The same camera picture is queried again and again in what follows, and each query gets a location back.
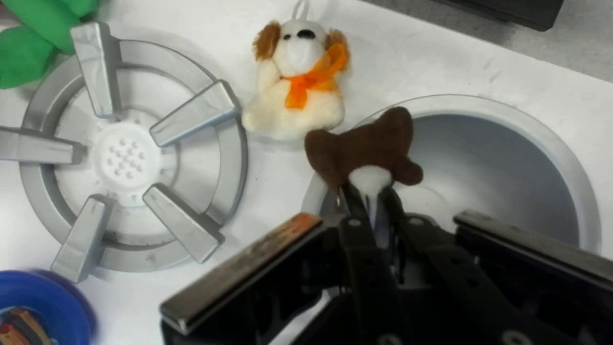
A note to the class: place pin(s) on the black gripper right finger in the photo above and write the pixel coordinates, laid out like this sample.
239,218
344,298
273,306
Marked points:
442,281

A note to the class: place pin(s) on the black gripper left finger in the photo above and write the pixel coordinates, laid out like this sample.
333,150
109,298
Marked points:
367,269

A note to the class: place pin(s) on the brown plush toy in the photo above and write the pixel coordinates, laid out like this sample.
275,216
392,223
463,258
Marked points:
367,147

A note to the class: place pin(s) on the grey round toy sink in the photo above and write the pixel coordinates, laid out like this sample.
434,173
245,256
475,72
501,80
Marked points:
505,166

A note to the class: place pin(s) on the white toy kitchen counter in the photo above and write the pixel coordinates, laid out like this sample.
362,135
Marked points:
396,64

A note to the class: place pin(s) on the grey toy stove burner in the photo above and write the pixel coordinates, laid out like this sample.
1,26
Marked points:
128,156

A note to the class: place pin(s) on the blue toy cup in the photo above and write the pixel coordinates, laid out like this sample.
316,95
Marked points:
49,300

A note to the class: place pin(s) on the green plush toy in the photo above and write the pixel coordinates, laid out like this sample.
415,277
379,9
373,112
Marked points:
32,45

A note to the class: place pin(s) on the white dog plush orange scarf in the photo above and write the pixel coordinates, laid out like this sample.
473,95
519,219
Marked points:
298,103

